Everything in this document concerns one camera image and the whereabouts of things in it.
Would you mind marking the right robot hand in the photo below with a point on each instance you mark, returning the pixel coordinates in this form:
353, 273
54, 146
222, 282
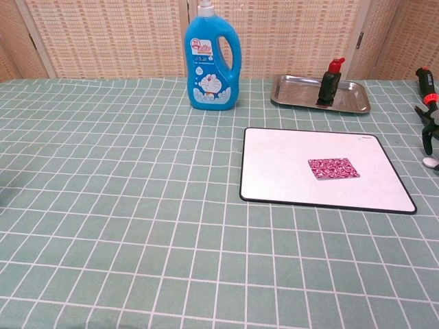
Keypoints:
428, 138

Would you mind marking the small white round piece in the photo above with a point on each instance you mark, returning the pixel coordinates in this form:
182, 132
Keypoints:
430, 162

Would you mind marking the red patterned square cloth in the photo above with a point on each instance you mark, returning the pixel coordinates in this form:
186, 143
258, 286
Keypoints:
333, 168

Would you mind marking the white mat with black edge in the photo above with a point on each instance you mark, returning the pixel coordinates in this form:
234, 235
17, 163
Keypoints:
274, 171

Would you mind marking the bamboo folding screen panel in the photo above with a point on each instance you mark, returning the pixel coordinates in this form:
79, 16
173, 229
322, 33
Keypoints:
113, 37
408, 37
291, 34
10, 44

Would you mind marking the dark bottle with red cap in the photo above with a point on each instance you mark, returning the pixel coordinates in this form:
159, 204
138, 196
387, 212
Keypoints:
328, 85

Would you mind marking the stainless steel tray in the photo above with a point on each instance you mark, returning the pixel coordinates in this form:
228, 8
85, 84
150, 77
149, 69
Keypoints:
295, 90

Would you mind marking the blue detergent pump bottle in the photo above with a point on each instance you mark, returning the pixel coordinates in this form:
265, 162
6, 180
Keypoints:
212, 72

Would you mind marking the green checked tablecloth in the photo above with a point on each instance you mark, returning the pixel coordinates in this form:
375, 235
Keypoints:
137, 205

